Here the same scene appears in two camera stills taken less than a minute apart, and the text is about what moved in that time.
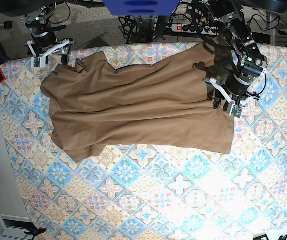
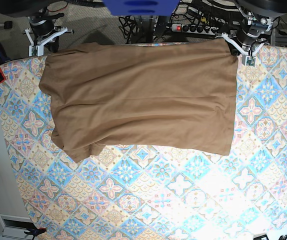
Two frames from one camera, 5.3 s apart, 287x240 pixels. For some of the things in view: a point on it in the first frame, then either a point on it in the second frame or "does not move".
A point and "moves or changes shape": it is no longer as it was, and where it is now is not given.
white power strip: x=190 y=28 does not move
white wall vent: x=15 y=226 does not move
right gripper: x=240 y=102 -> x=246 y=51
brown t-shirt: x=92 y=105 moves or changes shape
